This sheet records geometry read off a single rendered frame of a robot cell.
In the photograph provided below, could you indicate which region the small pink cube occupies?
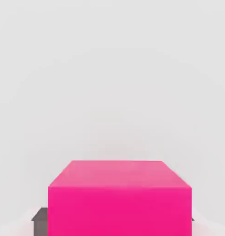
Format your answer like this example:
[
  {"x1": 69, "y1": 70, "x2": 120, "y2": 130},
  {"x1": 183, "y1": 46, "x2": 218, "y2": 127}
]
[{"x1": 47, "y1": 160, "x2": 193, "y2": 236}]

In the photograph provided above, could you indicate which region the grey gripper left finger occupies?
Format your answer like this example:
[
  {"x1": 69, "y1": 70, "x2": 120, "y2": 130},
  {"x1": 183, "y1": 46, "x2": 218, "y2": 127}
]
[{"x1": 14, "y1": 207, "x2": 49, "y2": 236}]

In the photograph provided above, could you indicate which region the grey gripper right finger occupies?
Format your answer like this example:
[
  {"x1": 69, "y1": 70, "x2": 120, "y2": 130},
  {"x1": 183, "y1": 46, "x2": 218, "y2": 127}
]
[{"x1": 191, "y1": 208, "x2": 211, "y2": 236}]

